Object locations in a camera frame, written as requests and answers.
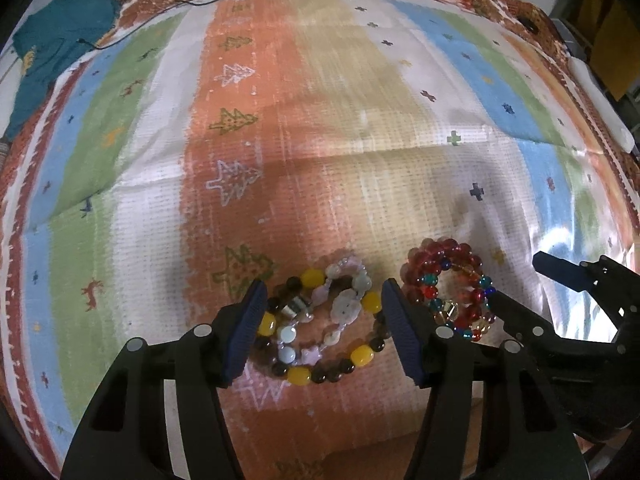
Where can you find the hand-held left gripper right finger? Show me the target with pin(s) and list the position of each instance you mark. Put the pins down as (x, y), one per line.
(402, 335)

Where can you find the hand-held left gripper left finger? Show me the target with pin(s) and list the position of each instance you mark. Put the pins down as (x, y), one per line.
(245, 332)

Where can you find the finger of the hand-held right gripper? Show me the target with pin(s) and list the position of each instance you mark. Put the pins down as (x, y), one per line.
(557, 269)
(515, 312)

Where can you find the white bolster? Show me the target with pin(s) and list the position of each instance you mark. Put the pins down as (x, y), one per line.
(600, 100)

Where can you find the striped woven mat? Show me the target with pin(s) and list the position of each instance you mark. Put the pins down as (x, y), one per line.
(325, 110)

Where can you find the teal garment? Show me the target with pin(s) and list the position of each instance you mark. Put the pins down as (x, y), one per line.
(60, 25)

